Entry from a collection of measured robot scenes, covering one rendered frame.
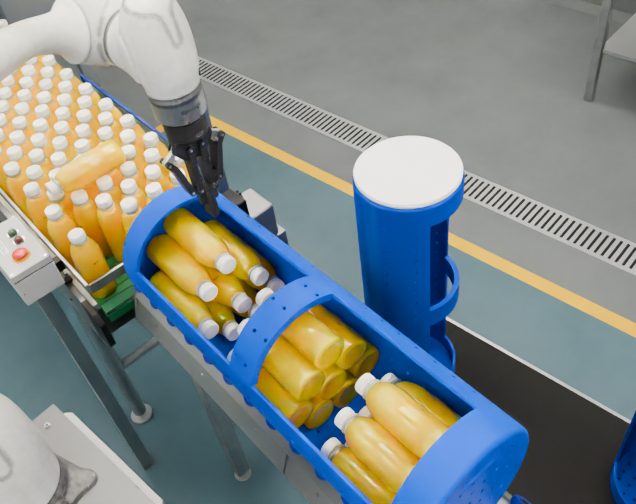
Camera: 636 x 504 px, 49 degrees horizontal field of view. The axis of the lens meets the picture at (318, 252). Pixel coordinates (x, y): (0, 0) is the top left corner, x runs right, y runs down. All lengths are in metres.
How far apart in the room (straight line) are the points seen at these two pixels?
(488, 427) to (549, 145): 2.57
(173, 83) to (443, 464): 0.70
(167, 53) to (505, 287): 2.05
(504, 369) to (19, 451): 1.69
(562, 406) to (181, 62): 1.73
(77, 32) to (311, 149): 2.49
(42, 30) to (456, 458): 0.89
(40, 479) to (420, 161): 1.14
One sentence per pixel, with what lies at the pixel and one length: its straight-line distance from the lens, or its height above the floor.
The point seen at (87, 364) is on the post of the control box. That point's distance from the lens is 2.12.
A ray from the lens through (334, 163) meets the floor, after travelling 3.48.
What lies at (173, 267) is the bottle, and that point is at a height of 1.14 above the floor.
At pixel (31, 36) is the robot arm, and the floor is 1.72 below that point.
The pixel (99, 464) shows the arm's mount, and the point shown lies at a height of 1.07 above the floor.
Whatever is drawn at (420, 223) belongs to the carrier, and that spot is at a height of 0.98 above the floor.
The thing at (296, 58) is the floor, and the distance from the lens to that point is 4.31.
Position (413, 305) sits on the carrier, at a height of 0.66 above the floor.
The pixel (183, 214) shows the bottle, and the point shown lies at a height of 1.19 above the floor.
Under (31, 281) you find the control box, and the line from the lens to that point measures 1.75.
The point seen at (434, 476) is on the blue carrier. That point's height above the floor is 1.22.
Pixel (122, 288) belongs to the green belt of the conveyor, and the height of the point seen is 0.90.
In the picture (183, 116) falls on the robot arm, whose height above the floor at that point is 1.56.
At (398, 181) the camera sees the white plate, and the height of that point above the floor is 1.04.
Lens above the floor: 2.20
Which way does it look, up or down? 46 degrees down
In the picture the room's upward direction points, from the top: 9 degrees counter-clockwise
